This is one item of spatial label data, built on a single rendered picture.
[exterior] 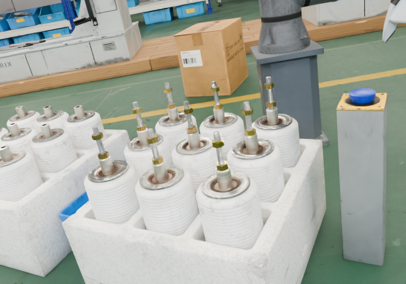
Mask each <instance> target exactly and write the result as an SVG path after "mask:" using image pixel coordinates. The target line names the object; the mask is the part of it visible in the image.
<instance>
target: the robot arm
mask: <svg viewBox="0 0 406 284"><path fill-rule="evenodd" d="M337 1H339V0H259V7H260V17H261V23H262V26H261V29H260V36H259V42H258V48H259V52H260V53H263V54H282V53H290V52H293V51H298V50H302V49H304V48H306V47H308V46H310V37H309V34H308V31H307V29H306V27H305V24H304V22H303V19H302V14H301V8H302V7H308V6H312V5H318V4H324V3H327V2H337ZM398 24H406V0H391V1H390V6H389V8H388V12H387V15H386V18H385V22H384V28H383V34H382V40H383V41H384V42H385V43H386V42H387V41H388V40H389V38H390V37H391V36H392V34H393V33H394V32H395V29H396V27H397V26H398Z"/></svg>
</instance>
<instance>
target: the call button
mask: <svg viewBox="0 0 406 284"><path fill-rule="evenodd" d="M375 97H376V92H375V91H374V90H373V89H370V88H358V89H354V90H352V91H350V92H349V98H350V99H352V102H354V103H359V104H363V103H370V102H372V101H373V98H375Z"/></svg>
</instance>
